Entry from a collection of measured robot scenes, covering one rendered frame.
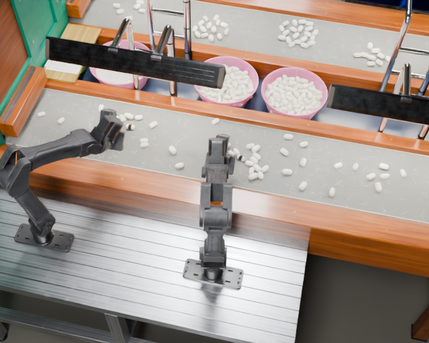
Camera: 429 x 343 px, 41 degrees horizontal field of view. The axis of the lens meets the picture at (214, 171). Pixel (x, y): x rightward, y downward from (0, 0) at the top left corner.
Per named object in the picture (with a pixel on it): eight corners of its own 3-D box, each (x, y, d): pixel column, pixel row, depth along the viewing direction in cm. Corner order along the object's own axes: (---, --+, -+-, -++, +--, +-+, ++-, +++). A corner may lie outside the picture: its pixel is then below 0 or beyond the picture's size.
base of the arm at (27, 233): (16, 212, 196) (7, 229, 192) (71, 224, 194) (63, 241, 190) (22, 224, 202) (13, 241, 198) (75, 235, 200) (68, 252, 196)
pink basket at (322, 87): (320, 136, 228) (324, 120, 220) (254, 124, 231) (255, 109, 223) (326, 88, 243) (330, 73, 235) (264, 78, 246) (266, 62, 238)
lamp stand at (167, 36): (168, 141, 225) (162, 56, 188) (120, 133, 227) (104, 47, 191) (180, 106, 236) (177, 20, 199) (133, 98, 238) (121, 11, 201)
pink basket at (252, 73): (262, 115, 234) (264, 99, 226) (197, 122, 231) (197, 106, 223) (250, 69, 249) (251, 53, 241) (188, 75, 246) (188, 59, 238)
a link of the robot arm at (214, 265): (199, 244, 184) (199, 260, 181) (227, 245, 184) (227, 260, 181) (199, 253, 189) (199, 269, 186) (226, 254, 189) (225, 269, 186)
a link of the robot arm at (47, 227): (38, 203, 192) (23, 211, 190) (52, 220, 188) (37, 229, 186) (42, 212, 197) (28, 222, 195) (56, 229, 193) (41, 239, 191)
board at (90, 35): (75, 84, 229) (74, 82, 228) (39, 78, 231) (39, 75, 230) (101, 30, 248) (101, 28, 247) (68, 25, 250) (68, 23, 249)
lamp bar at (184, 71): (221, 90, 191) (222, 74, 186) (45, 60, 198) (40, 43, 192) (226, 73, 196) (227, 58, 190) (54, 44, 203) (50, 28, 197)
